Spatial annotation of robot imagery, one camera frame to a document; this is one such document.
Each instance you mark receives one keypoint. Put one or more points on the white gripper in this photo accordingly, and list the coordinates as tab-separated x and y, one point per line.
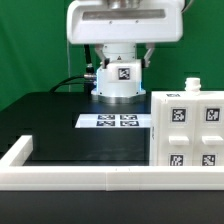
104	22

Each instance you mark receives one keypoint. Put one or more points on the white cabinet top block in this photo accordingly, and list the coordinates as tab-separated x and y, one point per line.
121	72

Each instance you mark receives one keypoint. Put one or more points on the white cabinet door panel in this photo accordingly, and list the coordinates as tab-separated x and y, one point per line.
210	135
178	134

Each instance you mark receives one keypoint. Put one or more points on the white cabinet body box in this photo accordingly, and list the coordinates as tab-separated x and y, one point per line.
160	100

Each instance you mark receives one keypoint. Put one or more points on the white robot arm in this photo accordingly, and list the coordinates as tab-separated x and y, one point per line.
123	92

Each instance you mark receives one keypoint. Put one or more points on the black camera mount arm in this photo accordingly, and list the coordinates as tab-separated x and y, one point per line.
89	75

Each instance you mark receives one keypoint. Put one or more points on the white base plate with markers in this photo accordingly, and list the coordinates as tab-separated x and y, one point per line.
113	121

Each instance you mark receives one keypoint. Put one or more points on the white U-shaped fence frame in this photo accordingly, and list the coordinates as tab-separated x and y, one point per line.
16	175

